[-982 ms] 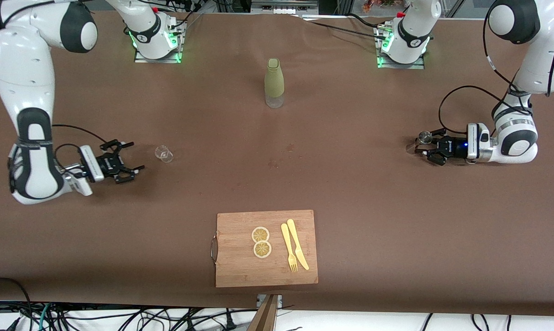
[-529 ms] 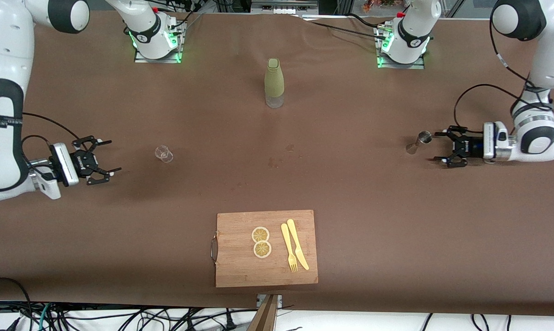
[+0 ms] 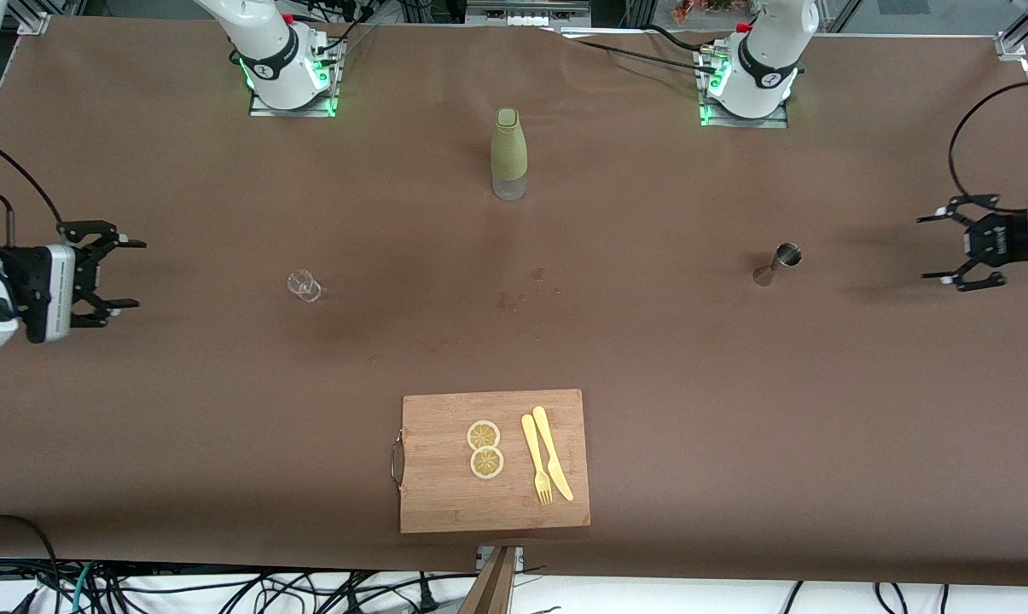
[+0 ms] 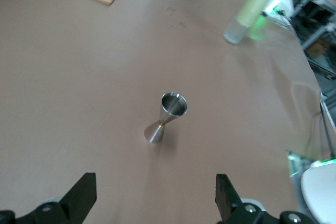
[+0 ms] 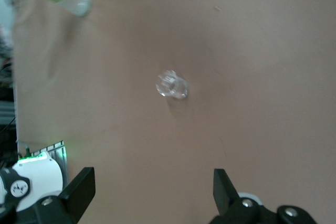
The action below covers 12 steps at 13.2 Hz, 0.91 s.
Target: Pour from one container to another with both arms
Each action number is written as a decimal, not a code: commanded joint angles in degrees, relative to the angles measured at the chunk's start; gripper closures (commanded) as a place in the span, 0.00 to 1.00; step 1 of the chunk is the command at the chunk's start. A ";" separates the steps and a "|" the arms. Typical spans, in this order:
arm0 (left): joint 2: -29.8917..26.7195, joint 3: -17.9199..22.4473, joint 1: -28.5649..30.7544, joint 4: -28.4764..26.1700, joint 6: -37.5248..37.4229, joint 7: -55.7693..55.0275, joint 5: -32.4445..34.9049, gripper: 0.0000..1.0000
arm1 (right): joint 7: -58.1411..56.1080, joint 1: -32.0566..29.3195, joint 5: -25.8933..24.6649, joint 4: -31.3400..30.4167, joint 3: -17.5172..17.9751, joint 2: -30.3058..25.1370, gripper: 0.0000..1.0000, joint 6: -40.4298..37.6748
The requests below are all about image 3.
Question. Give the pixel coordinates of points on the brown table mat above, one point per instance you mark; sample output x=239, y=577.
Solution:
x=223, y=426

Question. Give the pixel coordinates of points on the yellow plastic fork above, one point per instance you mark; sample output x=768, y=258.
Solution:
x=531, y=443

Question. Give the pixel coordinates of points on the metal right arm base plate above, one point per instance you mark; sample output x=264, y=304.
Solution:
x=262, y=112

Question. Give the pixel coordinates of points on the green sleeved glass bottle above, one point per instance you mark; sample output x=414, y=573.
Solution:
x=509, y=145

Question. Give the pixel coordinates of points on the wooden post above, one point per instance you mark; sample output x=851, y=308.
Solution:
x=490, y=588

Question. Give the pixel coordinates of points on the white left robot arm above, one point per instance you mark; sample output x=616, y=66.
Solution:
x=769, y=43

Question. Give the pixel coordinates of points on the aluminium frame post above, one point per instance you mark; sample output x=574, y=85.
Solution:
x=1021, y=38
x=31, y=17

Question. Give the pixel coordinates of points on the small metal bracket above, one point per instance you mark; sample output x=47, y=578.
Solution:
x=519, y=556

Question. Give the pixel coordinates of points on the yellow plastic knife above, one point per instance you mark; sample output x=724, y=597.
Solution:
x=548, y=443

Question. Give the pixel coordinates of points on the yellow lemon slice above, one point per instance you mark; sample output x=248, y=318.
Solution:
x=484, y=433
x=486, y=465

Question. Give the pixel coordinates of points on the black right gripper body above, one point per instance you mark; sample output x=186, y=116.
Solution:
x=86, y=275

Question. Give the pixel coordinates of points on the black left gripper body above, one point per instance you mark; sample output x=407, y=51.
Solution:
x=996, y=240

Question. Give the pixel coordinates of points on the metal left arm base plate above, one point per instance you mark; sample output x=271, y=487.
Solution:
x=774, y=124

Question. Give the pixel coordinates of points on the clear glass measuring cup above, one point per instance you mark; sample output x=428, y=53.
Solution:
x=304, y=286

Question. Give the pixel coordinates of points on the wooden cutting board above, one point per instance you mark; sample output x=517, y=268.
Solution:
x=445, y=503

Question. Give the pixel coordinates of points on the steel hourglass jigger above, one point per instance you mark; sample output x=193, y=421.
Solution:
x=774, y=267

